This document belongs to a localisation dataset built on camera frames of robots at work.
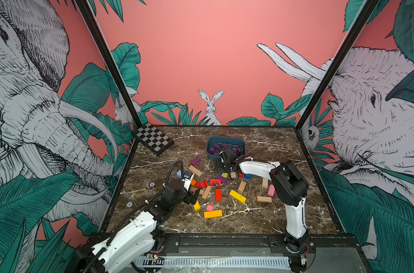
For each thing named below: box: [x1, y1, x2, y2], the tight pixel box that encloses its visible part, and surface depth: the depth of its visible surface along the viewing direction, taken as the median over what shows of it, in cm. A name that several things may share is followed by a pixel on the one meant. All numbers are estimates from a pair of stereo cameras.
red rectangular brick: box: [215, 188, 223, 202], surface depth 92 cm
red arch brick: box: [209, 178, 222, 187], surface depth 94 cm
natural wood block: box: [237, 180, 247, 193], surface depth 92 cm
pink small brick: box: [206, 203, 215, 212], surface depth 86 cm
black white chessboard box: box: [133, 122, 175, 156], surface depth 113 cm
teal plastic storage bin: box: [206, 135, 247, 161], surface depth 113 cm
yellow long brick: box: [193, 200, 201, 212], surface depth 85 cm
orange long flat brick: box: [203, 209, 223, 219], surface depth 84 cm
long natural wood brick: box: [187, 164, 204, 177], surface depth 100 cm
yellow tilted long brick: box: [229, 189, 247, 204], surface depth 90 cm
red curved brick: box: [196, 179, 209, 189], surface depth 92 cm
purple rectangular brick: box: [191, 156, 201, 166], surface depth 106 cm
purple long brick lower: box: [216, 174, 228, 184], surface depth 97 cm
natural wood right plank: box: [257, 195, 273, 204], surface depth 89 cm
